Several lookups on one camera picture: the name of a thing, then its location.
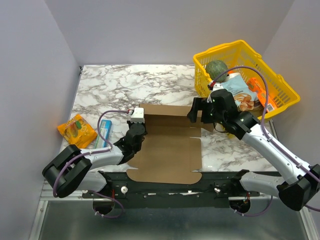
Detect brown cardboard box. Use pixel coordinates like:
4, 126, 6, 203
126, 103, 214, 185

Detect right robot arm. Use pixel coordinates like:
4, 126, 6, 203
187, 89, 320, 211

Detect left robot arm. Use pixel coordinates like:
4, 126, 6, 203
42, 120, 147, 198

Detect blue toothpaste box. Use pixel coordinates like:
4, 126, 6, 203
94, 119, 112, 149

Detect orange snack box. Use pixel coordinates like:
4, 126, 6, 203
246, 77, 278, 113

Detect light blue snack pouch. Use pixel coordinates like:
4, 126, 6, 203
221, 75, 258, 111

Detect white orange bottle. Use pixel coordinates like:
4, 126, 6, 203
225, 72, 241, 82

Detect green round melon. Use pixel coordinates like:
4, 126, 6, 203
205, 60, 228, 80

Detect yellow plastic basket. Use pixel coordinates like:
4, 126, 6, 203
193, 39, 301, 123

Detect orange candy bag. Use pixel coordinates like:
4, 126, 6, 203
57, 114, 98, 149

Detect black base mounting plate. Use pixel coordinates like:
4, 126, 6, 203
51, 171, 292, 210

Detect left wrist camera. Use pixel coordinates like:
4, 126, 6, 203
127, 107, 145, 124

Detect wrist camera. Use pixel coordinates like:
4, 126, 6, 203
127, 107, 145, 124
207, 73, 230, 92

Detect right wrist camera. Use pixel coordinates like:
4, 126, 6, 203
207, 73, 230, 92

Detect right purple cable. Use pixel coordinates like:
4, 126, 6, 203
208, 65, 320, 217

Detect purple cable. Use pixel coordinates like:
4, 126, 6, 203
208, 65, 320, 217
52, 109, 133, 219

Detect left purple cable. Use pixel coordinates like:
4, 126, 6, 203
52, 109, 133, 219

